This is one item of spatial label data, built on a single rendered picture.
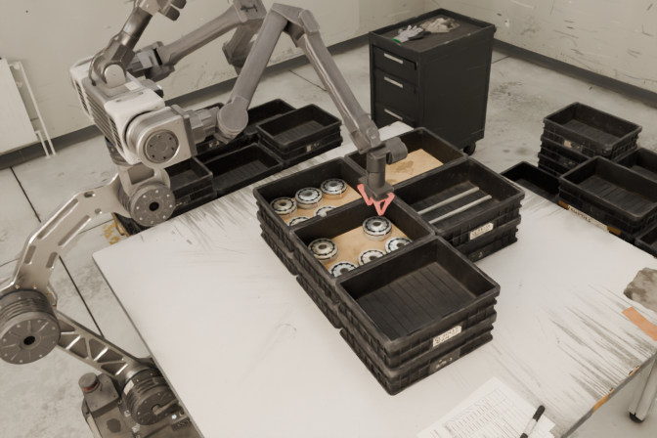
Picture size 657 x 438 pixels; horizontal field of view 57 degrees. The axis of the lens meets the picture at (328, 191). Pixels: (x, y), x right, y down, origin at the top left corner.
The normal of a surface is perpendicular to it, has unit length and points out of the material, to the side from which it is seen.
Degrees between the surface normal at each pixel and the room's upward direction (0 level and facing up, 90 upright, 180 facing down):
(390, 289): 0
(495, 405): 0
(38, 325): 90
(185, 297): 0
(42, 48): 90
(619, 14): 90
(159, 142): 90
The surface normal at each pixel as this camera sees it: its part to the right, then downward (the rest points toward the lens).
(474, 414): -0.07, -0.82
